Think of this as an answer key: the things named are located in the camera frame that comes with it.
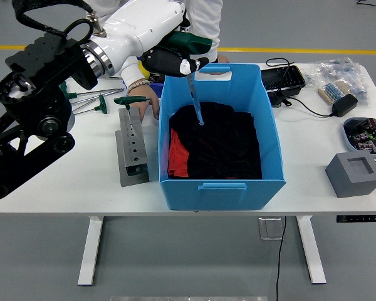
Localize person's right hand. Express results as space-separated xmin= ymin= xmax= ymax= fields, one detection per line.
xmin=127 ymin=83 xmax=161 ymax=122

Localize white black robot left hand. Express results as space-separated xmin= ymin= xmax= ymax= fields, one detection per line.
xmin=90 ymin=0 xmax=210 ymax=78

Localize large green T-handle hex wrench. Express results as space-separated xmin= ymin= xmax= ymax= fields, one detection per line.
xmin=162 ymin=32 xmax=213 ymax=127

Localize grey metal wrench stand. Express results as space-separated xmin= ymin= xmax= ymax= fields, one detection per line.
xmin=114 ymin=108 xmax=150 ymax=187

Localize large blue plastic box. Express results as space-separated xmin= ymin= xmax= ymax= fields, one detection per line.
xmin=158 ymin=63 xmax=286 ymax=211

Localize small blue plastic bin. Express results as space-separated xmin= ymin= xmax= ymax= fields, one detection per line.
xmin=122 ymin=73 xmax=165 ymax=98

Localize person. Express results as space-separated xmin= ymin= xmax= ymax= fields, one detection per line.
xmin=90 ymin=0 xmax=231 ymax=122

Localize black plastic tray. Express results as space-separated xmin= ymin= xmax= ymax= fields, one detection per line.
xmin=260 ymin=65 xmax=307 ymax=92

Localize red cloth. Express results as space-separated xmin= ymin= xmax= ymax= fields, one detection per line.
xmin=168 ymin=129 xmax=191 ymax=179

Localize small black device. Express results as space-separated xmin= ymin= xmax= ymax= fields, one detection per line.
xmin=266 ymin=88 xmax=294 ymax=107

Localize black cloth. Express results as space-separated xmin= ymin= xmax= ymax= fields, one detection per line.
xmin=169 ymin=102 xmax=263 ymax=181

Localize clear bags of parts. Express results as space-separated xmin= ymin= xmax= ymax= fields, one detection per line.
xmin=303 ymin=57 xmax=370 ymax=107

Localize taped resistor strip bundle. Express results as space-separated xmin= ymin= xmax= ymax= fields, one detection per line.
xmin=317 ymin=80 xmax=353 ymax=106

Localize black power adapter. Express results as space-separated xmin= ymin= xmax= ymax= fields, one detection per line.
xmin=332 ymin=93 xmax=359 ymax=119

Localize pale blue plate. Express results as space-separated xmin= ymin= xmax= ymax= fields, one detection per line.
xmin=343 ymin=117 xmax=376 ymax=157

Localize white table leg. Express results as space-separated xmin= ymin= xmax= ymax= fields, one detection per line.
xmin=296 ymin=215 xmax=327 ymax=285
xmin=77 ymin=216 xmax=104 ymax=287

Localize dark circuit boards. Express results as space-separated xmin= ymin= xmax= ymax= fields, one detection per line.
xmin=346 ymin=118 xmax=376 ymax=155

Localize silver floor socket plate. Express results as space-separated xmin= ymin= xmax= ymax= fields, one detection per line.
xmin=258 ymin=217 xmax=285 ymax=241

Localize grey foam cube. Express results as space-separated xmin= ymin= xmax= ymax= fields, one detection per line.
xmin=325 ymin=152 xmax=376 ymax=199

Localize black table control panel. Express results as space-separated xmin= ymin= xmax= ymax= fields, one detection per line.
xmin=336 ymin=214 xmax=376 ymax=224

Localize pale bead bracelet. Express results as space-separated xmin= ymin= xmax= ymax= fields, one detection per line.
xmin=127 ymin=80 xmax=151 ymax=95

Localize looped black cable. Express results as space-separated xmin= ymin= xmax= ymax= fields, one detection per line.
xmin=266 ymin=57 xmax=297 ymax=106

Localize black adapter cord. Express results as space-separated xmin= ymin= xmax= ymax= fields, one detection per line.
xmin=286 ymin=95 xmax=337 ymax=119

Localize black cable on floor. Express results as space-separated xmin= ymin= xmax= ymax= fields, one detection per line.
xmin=356 ymin=0 xmax=376 ymax=16

